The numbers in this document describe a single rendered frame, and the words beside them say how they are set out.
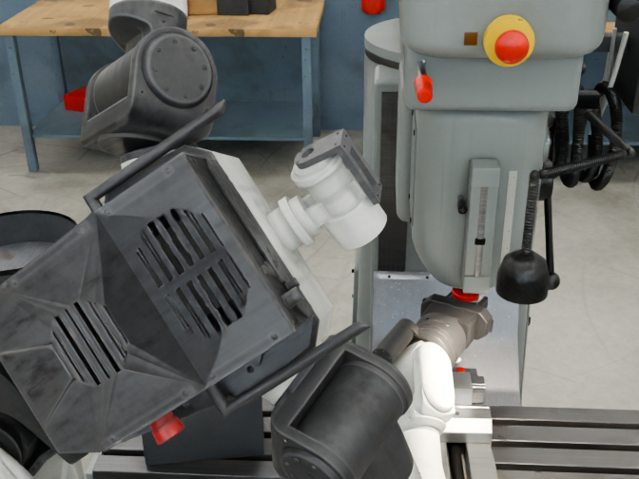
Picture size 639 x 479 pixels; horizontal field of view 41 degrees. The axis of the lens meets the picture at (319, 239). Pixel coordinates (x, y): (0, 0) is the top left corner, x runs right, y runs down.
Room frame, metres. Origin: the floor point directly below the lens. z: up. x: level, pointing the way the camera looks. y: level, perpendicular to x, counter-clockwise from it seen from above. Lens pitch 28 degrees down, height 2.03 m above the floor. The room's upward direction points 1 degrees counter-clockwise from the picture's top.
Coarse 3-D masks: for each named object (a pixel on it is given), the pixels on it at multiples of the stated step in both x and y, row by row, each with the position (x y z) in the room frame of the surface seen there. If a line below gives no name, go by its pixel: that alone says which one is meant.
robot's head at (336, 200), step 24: (336, 168) 0.87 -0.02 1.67; (312, 192) 0.87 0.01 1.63; (336, 192) 0.87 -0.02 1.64; (360, 192) 0.88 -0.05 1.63; (312, 216) 0.87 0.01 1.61; (336, 216) 0.87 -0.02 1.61; (360, 216) 0.87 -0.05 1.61; (384, 216) 0.89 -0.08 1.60; (312, 240) 0.86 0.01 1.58; (336, 240) 0.88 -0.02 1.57; (360, 240) 0.86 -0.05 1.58
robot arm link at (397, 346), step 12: (396, 324) 1.13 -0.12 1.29; (408, 324) 1.12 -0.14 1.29; (396, 336) 1.09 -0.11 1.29; (408, 336) 1.10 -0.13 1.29; (420, 336) 1.11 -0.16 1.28; (432, 336) 1.11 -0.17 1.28; (444, 336) 1.11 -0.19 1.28; (384, 348) 1.06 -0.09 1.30; (396, 348) 1.06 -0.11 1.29; (408, 348) 1.09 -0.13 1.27; (444, 348) 1.09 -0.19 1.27; (396, 360) 1.07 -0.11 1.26; (408, 360) 1.05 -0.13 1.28; (408, 372) 1.03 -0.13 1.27
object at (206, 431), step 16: (256, 400) 1.23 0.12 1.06; (192, 416) 1.22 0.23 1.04; (208, 416) 1.22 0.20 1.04; (240, 416) 1.23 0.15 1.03; (256, 416) 1.23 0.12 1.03; (192, 432) 1.22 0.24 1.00; (208, 432) 1.22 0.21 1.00; (224, 432) 1.22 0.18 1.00; (240, 432) 1.23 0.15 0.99; (256, 432) 1.23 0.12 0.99; (144, 448) 1.21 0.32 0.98; (160, 448) 1.21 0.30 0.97; (176, 448) 1.21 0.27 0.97; (192, 448) 1.22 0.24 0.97; (208, 448) 1.22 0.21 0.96; (224, 448) 1.22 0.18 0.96; (240, 448) 1.23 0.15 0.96; (256, 448) 1.23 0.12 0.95; (160, 464) 1.21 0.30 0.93
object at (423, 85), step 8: (416, 64) 1.14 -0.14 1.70; (424, 64) 1.13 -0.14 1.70; (424, 72) 1.09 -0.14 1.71; (416, 80) 1.05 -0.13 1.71; (424, 80) 1.04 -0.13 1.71; (416, 88) 1.03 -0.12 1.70; (424, 88) 1.01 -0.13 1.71; (432, 88) 1.02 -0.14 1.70; (416, 96) 1.01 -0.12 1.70; (424, 96) 1.01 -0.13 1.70; (432, 96) 1.01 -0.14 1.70
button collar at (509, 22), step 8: (504, 16) 1.04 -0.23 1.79; (512, 16) 1.03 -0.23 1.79; (496, 24) 1.03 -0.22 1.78; (504, 24) 1.03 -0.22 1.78; (512, 24) 1.03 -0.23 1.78; (520, 24) 1.02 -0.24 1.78; (528, 24) 1.03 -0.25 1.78; (488, 32) 1.03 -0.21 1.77; (496, 32) 1.03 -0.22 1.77; (528, 32) 1.02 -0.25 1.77; (488, 40) 1.03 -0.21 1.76; (528, 40) 1.02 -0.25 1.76; (488, 48) 1.03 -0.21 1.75; (488, 56) 1.03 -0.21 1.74; (496, 56) 1.03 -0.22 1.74; (528, 56) 1.03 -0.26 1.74; (496, 64) 1.03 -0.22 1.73; (504, 64) 1.03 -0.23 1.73; (512, 64) 1.02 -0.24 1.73
